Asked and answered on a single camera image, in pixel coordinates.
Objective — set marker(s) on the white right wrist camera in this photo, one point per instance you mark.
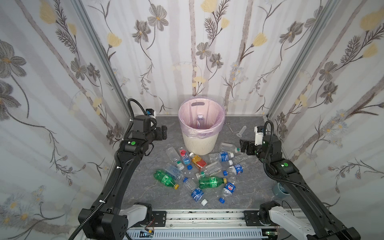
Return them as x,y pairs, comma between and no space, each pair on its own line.
259,134

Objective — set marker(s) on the clear bottle green label right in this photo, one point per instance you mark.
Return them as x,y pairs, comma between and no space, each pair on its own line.
226,147

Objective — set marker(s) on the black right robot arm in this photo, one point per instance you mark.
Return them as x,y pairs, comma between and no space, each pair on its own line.
323,225

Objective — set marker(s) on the clear square bottle centre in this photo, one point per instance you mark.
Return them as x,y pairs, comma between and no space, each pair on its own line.
209,170

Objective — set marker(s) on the green bottle yellow cap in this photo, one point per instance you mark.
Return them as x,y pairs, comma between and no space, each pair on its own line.
165,179
211,182

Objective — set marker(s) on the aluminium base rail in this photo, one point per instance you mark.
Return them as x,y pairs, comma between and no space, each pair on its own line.
206,225

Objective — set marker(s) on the white ribbed waste bin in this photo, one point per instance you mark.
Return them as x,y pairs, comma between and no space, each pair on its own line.
200,146

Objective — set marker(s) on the clear bottle blue round logo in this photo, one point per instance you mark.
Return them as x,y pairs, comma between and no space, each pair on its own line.
227,192

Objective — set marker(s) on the clear bottle purple label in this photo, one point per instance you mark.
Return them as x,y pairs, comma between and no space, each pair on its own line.
200,121

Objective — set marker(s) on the clear bottle blue label front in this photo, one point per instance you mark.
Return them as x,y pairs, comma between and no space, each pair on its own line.
196,193

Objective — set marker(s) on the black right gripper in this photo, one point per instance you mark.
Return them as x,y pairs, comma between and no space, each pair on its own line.
244,146

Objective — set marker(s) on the clear square bottle green band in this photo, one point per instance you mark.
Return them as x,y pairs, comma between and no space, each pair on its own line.
175,158

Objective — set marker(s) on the orange drink bottle red label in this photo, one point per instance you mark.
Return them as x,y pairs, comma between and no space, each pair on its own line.
198,161

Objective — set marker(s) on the clear bottle red blue label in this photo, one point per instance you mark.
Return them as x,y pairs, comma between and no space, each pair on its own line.
185,157

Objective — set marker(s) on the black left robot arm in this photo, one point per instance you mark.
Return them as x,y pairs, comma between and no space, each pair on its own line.
103,221

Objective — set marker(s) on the pink plastic bin liner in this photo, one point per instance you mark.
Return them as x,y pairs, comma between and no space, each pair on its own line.
214,116

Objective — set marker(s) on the clear crushed bottle white cap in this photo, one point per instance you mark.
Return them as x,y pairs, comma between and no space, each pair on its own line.
238,159

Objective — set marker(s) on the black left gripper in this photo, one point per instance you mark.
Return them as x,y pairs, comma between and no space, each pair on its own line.
162,133

